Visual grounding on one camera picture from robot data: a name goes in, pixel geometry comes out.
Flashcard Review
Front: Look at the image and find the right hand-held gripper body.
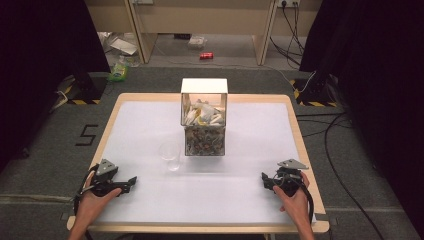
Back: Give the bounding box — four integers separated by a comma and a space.
272, 158, 310, 198

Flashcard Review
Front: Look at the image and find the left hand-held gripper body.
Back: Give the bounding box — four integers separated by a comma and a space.
89, 158, 124, 198

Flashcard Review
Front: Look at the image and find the person's right hand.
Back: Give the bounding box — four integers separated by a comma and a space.
272, 171, 312, 225

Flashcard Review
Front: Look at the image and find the person's left hand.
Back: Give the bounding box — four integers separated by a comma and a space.
75, 174, 123, 224

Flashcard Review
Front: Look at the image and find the wooden table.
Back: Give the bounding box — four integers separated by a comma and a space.
66, 92, 331, 235

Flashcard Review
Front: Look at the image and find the white table mat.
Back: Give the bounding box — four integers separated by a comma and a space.
95, 100, 317, 225

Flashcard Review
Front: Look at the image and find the clear plastic cup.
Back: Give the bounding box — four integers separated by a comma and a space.
158, 140, 183, 173

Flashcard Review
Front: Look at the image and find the black stand base hazard tape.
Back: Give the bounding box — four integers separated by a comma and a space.
55, 72, 108, 106
289, 77, 338, 108

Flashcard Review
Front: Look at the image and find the pile of white packets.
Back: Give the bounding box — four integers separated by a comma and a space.
184, 98, 225, 127

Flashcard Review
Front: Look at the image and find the green packet on floor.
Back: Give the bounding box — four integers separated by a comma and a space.
107, 55, 130, 83

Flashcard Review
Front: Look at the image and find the clear box with white lid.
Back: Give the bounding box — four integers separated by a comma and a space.
180, 77, 230, 157

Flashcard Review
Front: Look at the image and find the black curtain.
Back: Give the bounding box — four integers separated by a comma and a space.
0, 0, 112, 174
298, 0, 424, 231

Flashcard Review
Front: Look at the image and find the crumpled silver white wrapping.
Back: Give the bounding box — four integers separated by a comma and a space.
97, 31, 142, 68

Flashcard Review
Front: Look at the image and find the white plastic bag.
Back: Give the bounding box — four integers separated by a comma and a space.
187, 35, 208, 51

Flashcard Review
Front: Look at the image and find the beige desk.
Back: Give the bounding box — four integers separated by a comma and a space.
83, 0, 325, 67

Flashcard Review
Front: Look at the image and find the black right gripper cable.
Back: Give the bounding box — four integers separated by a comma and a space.
273, 172, 316, 224

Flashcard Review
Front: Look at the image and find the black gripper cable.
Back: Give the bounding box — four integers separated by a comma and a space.
273, 172, 316, 224
72, 162, 101, 215

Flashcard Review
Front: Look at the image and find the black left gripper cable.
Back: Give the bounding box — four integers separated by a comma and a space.
72, 162, 101, 215

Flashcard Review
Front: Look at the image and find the black floor cable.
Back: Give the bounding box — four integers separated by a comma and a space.
295, 112, 388, 240

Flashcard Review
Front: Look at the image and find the bundle of black cables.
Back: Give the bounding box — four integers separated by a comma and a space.
269, 2, 307, 67

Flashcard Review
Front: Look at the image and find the white wall socket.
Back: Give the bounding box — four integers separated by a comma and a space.
276, 0, 301, 9

